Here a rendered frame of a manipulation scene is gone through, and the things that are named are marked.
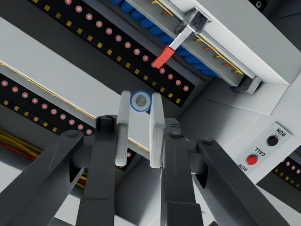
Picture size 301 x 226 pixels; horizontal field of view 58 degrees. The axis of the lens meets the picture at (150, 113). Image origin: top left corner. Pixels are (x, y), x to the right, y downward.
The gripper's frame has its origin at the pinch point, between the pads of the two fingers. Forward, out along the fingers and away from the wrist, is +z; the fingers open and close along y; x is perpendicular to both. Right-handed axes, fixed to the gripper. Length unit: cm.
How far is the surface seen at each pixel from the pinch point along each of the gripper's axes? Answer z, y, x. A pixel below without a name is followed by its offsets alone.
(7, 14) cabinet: 34.5, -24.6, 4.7
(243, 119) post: 19.8, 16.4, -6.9
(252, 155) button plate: 18.0, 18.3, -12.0
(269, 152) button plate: 18.2, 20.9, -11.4
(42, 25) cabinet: 35.0, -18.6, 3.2
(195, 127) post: 29.2, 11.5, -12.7
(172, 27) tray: 22.5, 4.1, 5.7
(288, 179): 36, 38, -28
